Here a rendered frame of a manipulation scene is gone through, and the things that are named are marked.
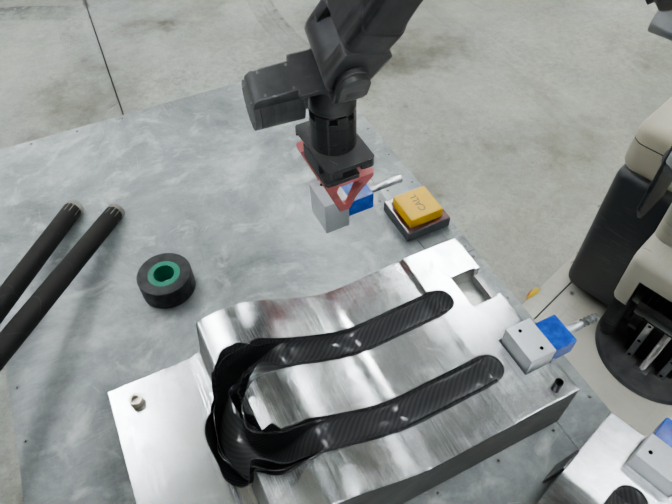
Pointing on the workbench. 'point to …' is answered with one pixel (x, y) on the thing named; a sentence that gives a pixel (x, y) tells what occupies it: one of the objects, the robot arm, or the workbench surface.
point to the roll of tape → (165, 295)
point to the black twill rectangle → (561, 466)
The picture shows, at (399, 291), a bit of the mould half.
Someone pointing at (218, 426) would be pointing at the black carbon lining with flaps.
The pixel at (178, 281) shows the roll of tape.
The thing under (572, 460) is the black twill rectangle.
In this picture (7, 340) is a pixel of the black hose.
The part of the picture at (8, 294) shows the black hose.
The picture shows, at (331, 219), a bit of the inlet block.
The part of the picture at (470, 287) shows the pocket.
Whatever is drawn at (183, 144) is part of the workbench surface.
